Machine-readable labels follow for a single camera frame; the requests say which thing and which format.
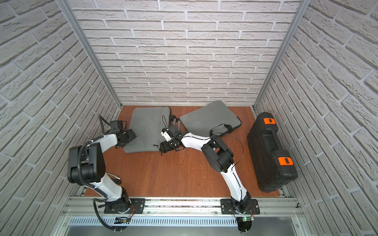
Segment grey laptop bag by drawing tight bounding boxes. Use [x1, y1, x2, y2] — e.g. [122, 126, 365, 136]
[180, 100, 242, 137]
[124, 107, 171, 153]

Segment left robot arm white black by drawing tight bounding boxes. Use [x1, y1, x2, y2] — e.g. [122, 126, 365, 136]
[68, 130, 136, 213]

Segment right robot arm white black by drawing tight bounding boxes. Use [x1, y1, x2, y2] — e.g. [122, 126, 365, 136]
[159, 128, 251, 214]

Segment left green circuit board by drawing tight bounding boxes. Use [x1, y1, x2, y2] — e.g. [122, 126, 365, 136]
[114, 217, 131, 225]

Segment green circuit board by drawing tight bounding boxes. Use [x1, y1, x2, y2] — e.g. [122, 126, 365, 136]
[241, 216, 254, 222]
[114, 217, 131, 225]

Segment black tool case orange latches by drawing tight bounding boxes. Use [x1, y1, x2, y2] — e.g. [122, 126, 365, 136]
[247, 112, 298, 193]

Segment right green circuit board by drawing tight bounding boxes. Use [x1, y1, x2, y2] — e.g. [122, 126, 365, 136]
[241, 216, 254, 222]

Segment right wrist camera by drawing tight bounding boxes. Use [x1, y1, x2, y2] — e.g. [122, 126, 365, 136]
[161, 128, 174, 142]

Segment black corrugated cable left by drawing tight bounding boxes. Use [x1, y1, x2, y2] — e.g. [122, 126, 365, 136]
[93, 199, 125, 232]

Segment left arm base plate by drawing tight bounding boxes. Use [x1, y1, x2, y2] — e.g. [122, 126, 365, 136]
[104, 198, 146, 214]

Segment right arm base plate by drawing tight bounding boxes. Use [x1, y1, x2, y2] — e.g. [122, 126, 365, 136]
[220, 198, 260, 216]

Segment aluminium front rail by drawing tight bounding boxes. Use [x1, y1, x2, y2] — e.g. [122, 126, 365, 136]
[60, 196, 305, 219]

